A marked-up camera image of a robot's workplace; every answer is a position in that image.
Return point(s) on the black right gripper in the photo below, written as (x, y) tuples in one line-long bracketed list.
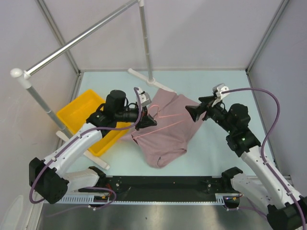
[(195, 111)]

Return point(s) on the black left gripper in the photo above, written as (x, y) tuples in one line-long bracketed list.
[(146, 120)]

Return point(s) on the pink wire hanger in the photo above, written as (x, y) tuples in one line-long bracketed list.
[(183, 117)]

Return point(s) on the pink tank top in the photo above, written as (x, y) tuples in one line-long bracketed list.
[(163, 147)]

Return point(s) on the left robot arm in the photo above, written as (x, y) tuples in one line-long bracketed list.
[(49, 179)]

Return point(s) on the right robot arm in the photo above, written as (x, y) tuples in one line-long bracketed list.
[(284, 207)]

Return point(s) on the yellow plastic bin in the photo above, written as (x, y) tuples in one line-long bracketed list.
[(74, 115)]

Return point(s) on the white clothes rack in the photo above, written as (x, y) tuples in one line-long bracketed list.
[(23, 76)]

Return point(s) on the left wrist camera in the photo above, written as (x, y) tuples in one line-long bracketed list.
[(144, 97)]

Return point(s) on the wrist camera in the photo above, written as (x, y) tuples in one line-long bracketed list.
[(220, 92), (144, 97)]

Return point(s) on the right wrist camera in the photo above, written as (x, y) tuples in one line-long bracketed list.
[(220, 92)]

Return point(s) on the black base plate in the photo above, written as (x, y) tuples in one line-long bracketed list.
[(169, 184)]

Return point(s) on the white cable duct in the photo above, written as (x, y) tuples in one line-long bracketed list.
[(146, 198)]

